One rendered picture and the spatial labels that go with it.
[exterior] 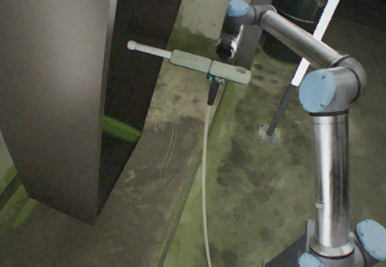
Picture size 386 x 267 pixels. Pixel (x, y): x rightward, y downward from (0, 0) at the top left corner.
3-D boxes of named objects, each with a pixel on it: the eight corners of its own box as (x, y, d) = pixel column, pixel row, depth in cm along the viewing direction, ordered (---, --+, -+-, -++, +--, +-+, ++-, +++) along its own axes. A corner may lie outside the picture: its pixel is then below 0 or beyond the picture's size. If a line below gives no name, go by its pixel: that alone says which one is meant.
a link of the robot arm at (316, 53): (391, 76, 74) (268, -1, 118) (366, 80, 70) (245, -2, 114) (372, 105, 82) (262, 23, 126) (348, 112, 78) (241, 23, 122)
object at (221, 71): (237, 107, 116) (253, 67, 97) (236, 115, 113) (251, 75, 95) (134, 76, 119) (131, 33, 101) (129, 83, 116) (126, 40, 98)
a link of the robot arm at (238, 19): (247, -2, 112) (240, 22, 122) (224, -2, 109) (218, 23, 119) (258, 9, 108) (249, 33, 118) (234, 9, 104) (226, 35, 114)
